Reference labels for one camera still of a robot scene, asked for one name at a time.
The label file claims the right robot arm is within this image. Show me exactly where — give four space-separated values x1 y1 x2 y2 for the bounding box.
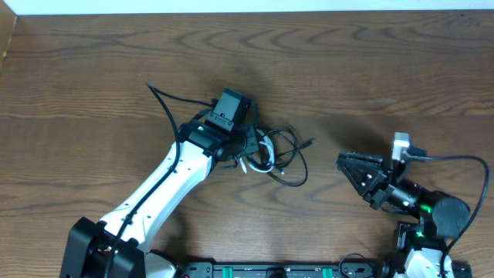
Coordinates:
336 147 473 277

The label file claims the black cable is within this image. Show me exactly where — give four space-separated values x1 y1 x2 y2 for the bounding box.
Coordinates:
246 125 316 188

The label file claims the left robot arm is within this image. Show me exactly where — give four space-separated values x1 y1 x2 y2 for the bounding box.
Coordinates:
59 89 259 278

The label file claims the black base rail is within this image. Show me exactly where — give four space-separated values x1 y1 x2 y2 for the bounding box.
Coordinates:
175 261 382 278

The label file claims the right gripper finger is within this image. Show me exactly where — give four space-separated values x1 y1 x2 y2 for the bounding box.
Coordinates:
337 151 384 164
337 162 386 198

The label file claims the camera cable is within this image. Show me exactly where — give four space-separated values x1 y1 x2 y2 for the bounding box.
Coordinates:
407 145 490 278
102 81 219 278

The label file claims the left camera cable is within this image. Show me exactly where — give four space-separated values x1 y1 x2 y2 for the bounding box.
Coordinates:
102 81 219 278

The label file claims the right camera cable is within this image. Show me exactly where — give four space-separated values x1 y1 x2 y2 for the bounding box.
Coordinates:
407 145 490 278

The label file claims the white cable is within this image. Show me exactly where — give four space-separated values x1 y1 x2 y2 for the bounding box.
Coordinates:
238 129 277 175

